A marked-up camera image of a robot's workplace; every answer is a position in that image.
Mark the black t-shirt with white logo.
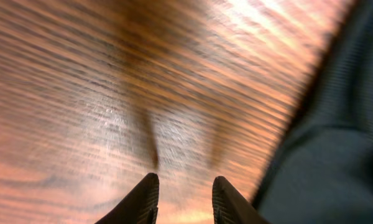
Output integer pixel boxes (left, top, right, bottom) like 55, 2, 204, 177
253, 1, 373, 223

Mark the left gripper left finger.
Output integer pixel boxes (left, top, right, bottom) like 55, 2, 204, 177
96, 173, 160, 224

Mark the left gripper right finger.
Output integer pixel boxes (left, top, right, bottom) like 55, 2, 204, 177
212, 176, 269, 224

